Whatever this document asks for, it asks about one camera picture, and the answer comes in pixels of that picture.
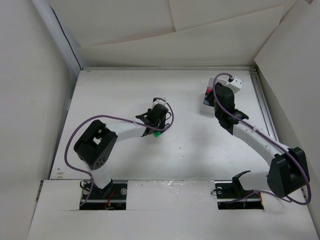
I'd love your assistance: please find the pink highlighter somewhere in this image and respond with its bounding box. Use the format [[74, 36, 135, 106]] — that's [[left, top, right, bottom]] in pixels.
[[205, 87, 212, 96]]

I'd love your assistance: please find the green highlighter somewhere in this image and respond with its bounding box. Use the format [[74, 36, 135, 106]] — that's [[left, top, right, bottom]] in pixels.
[[153, 131, 161, 138]]

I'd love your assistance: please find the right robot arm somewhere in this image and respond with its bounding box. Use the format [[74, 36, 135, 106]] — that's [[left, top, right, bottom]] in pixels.
[[205, 82, 311, 205]]

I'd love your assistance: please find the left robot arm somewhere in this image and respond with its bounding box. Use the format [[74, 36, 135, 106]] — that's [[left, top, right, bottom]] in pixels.
[[73, 100, 173, 199]]

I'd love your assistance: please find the white divided container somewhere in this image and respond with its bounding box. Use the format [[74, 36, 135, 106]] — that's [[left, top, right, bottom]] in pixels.
[[200, 77, 227, 117]]

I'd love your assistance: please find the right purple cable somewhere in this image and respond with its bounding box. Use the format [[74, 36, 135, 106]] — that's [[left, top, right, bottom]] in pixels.
[[212, 72, 312, 206]]

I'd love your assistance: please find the purple cable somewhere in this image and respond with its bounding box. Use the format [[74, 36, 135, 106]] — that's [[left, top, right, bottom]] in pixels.
[[212, 72, 312, 206], [64, 97, 175, 208]]

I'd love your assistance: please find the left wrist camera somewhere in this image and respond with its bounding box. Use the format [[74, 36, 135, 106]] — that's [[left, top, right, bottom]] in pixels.
[[152, 97, 167, 108]]

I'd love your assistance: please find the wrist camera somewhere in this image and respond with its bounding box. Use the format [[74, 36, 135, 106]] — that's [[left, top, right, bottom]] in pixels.
[[152, 97, 167, 108], [226, 76, 243, 94]]

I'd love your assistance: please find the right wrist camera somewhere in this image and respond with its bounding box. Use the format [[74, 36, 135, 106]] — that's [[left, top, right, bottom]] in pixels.
[[226, 76, 243, 94]]

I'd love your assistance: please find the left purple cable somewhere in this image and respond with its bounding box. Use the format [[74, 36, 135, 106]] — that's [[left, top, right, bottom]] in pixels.
[[64, 97, 175, 208]]

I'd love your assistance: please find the aluminium table rail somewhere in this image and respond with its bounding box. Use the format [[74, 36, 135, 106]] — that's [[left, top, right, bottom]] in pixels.
[[248, 66, 292, 151]]

